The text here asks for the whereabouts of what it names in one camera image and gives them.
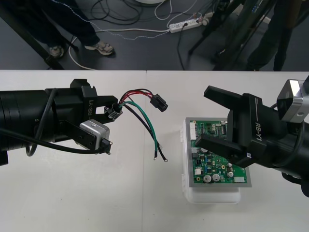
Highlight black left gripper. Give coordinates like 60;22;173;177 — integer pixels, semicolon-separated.
52;78;119;143

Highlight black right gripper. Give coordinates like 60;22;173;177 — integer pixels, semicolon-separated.
195;85;290;169

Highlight red black green cable bundle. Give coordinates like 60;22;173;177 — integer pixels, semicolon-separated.
103;88;169;162

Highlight black tripod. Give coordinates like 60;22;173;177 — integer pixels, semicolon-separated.
188;0;268;71

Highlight black metal stand leg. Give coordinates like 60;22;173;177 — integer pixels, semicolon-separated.
0;4;65;71

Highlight person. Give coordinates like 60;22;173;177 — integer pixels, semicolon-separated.
14;0;115;58
246;0;300;72

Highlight white power strip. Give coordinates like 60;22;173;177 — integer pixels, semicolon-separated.
168;18;209;34

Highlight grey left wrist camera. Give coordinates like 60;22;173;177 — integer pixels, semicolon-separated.
79;120;113;155

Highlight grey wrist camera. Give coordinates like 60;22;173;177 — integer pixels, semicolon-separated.
276;79;307;123
79;120;113;155

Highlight green circuit board grey frame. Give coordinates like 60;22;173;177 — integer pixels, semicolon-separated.
185;117;253;189

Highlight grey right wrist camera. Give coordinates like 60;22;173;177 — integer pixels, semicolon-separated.
276;79;307;123

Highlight white floor cable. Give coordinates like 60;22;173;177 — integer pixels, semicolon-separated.
68;28;171;71

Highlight black floor cable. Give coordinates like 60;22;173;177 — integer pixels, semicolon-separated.
177;23;188;71

